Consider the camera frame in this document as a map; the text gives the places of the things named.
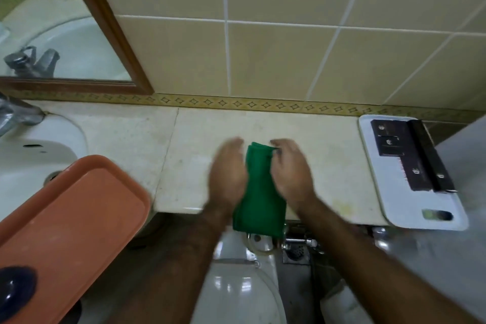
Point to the person's right hand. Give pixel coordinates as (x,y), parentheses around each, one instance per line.
(293,173)

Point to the person's left hand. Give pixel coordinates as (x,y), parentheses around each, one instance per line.
(226,177)

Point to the person's left fingers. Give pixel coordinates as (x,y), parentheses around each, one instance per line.
(232,149)

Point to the person's right fingers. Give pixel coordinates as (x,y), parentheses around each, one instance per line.
(283,147)

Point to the green cloth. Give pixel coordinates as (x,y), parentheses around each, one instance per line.
(260,198)

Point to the person's right forearm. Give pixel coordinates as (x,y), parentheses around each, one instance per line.
(376,270)

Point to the person's left forearm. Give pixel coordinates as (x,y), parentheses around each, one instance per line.
(167,270)

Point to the chrome water valve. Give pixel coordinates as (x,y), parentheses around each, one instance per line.
(300,241)

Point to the metal floor drain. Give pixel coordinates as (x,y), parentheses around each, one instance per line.
(296,254)

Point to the white plastic tray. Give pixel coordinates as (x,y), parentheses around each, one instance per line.
(412,187)

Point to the white toilet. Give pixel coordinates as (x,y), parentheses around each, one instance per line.
(235,289)

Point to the orange plastic tray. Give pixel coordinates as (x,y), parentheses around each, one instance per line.
(66,229)

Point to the white wash basin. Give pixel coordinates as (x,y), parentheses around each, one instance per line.
(34,168)

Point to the wood-framed mirror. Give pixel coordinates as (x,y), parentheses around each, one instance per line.
(68,27)

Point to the chrome faucet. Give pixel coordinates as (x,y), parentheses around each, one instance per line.
(17,115)

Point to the dark blue round lid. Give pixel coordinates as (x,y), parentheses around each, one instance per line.
(15,291)

